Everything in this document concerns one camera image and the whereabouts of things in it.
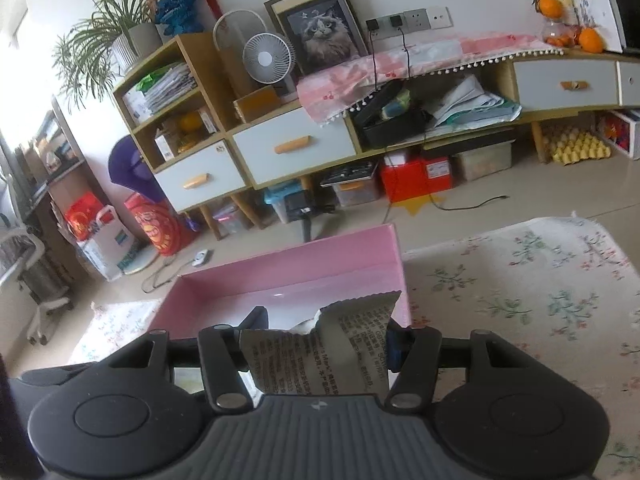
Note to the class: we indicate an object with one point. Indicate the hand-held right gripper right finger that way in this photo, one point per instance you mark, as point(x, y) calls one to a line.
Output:
point(395, 350)

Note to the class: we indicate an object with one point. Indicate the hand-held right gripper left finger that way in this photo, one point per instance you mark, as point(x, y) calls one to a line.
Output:
point(256, 319)

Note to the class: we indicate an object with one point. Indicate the pink cardboard box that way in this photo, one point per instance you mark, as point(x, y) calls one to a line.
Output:
point(290, 280)

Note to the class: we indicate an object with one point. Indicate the white text-printed snack packet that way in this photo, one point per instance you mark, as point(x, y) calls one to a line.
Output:
point(320, 355)

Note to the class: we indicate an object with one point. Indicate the white computer mouse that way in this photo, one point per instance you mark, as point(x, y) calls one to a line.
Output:
point(201, 258)

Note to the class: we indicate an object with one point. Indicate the blue lidded plastic bin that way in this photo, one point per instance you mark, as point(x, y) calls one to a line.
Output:
point(277, 205)

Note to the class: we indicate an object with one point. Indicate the red paper bag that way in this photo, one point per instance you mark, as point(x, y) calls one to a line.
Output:
point(160, 232)

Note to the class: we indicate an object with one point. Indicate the white shopping bag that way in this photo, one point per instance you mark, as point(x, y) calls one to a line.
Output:
point(110, 245)

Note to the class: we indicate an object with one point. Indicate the purple fan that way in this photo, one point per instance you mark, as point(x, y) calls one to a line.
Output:
point(130, 165)

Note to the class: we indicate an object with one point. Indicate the wooden cabinet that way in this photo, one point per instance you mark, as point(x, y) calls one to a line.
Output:
point(370, 152)

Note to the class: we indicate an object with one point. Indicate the red gift bag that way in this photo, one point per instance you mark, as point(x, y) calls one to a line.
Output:
point(82, 220)

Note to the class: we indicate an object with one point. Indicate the clear bin with dark lid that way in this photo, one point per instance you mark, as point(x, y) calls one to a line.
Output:
point(485, 165)

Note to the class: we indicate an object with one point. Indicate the orange fruit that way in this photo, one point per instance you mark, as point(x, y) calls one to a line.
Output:
point(190, 124)
point(591, 41)

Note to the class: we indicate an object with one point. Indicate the white office chair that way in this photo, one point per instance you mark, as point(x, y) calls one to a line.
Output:
point(45, 305)

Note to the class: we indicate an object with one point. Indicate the small brown cardboard box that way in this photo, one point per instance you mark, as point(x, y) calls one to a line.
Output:
point(257, 102)

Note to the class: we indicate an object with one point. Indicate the black storage box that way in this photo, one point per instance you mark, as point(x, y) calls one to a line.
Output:
point(395, 130)

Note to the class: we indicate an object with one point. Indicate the wooden bookshelf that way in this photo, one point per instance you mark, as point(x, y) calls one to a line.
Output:
point(65, 180)

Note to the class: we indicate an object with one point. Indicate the stack of documents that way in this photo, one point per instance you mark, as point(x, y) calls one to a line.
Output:
point(172, 87)

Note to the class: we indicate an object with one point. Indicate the pink cloth with pompoms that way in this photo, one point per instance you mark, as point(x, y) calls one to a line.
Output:
point(350, 80)

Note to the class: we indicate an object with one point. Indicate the pile of loose papers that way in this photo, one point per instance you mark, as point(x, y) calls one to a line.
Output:
point(470, 100)

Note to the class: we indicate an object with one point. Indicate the small white desk fan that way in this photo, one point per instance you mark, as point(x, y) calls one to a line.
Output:
point(270, 57)

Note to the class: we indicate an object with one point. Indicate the yellow egg tray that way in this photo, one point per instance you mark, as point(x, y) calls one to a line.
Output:
point(575, 147)

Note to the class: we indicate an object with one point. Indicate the framed cat picture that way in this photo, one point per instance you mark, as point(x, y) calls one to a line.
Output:
point(325, 35)

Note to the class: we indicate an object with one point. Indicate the round white mesh fan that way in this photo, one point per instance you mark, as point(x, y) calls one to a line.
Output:
point(235, 20)

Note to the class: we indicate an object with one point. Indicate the potted green plant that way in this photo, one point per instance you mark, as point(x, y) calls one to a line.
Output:
point(137, 40)

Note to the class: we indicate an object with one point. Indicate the white box with red print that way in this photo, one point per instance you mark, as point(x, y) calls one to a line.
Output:
point(625, 135)

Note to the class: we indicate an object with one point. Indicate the blue dragon figurine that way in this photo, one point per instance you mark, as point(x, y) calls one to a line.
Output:
point(177, 10)

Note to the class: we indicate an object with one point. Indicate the glass jar of small oranges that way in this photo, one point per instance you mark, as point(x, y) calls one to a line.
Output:
point(559, 35)

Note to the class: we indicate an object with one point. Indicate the orange with leaves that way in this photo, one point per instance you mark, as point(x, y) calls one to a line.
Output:
point(550, 6)

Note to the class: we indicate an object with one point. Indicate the white microwave oven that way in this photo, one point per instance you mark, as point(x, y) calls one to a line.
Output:
point(615, 15)

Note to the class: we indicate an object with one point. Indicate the grey wall outlet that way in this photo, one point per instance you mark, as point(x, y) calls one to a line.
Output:
point(415, 21)

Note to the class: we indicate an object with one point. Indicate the white wall outlet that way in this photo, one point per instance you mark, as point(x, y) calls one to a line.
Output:
point(439, 17)

